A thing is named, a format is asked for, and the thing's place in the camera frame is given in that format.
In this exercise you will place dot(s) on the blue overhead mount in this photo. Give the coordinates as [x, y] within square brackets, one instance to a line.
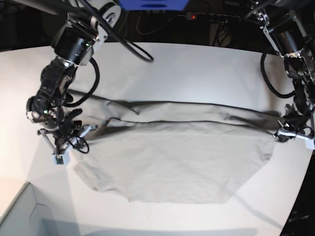
[141, 5]

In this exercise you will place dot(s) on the beige t-shirt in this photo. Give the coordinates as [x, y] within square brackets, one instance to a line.
[173, 152]

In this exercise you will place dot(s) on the black power strip red light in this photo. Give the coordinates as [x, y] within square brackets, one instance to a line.
[212, 18]

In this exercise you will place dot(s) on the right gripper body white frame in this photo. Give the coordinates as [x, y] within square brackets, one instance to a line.
[61, 143]

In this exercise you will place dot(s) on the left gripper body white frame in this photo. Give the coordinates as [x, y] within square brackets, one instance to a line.
[298, 125]

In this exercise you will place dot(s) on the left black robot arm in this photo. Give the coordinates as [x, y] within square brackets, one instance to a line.
[279, 22]

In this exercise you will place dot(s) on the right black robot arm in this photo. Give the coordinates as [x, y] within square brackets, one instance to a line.
[83, 33]

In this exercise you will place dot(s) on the grey box at corner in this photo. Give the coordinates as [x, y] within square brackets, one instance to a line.
[31, 213]

